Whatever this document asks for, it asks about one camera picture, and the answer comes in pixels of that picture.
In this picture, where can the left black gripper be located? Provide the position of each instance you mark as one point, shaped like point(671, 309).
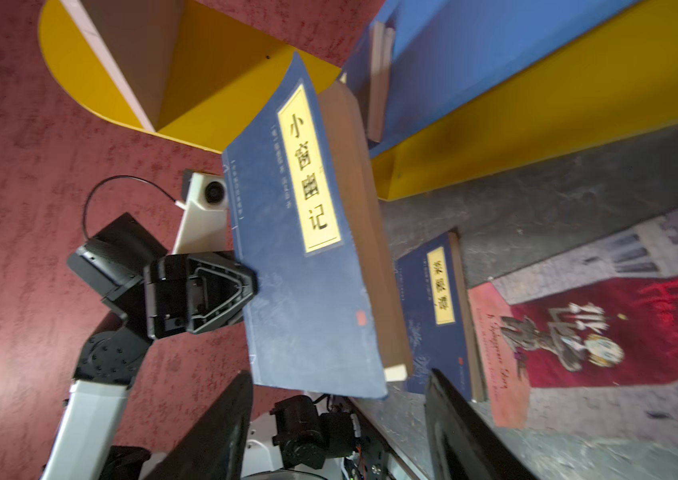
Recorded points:
point(196, 293)

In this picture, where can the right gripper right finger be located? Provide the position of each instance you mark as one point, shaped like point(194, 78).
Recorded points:
point(462, 445)

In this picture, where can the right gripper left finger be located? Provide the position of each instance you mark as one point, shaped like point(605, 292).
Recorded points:
point(215, 446)

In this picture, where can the blue book yellow label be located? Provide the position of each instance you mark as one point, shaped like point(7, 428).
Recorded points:
point(306, 219)

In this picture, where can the blue book Guiguzi label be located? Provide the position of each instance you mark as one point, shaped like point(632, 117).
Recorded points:
point(382, 41)

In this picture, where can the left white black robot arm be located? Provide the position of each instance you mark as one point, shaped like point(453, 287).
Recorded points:
point(112, 263)

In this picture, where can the red pink picture book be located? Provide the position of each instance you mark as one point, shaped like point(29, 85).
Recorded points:
point(586, 341)

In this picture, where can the yellow pink blue bookshelf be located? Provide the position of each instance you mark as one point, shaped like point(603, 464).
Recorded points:
point(616, 81)

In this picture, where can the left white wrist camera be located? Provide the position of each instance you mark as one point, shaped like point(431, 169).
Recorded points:
point(204, 224)

